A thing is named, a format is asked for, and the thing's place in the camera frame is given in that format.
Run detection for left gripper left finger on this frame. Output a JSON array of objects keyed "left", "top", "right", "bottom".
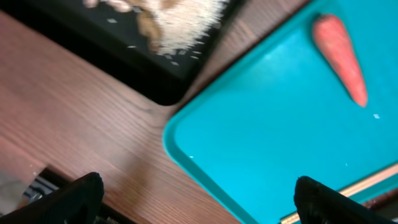
[{"left": 1, "top": 172, "right": 104, "bottom": 224}]

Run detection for wooden chopstick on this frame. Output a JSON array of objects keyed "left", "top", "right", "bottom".
[{"left": 280, "top": 163, "right": 397, "bottom": 224}]

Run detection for teal serving tray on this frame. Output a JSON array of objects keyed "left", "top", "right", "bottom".
[{"left": 163, "top": 0, "right": 397, "bottom": 223}]

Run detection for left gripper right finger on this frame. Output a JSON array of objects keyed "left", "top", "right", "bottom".
[{"left": 294, "top": 176, "right": 394, "bottom": 224}]

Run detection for rice and peanut scraps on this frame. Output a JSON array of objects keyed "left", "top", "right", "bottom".
[{"left": 103, "top": 0, "right": 228, "bottom": 55}]

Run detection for orange carrot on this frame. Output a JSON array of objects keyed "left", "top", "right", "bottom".
[{"left": 312, "top": 14, "right": 368, "bottom": 108}]

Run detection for black plastic tray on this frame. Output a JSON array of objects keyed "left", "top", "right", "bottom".
[{"left": 1, "top": 0, "right": 244, "bottom": 106}]

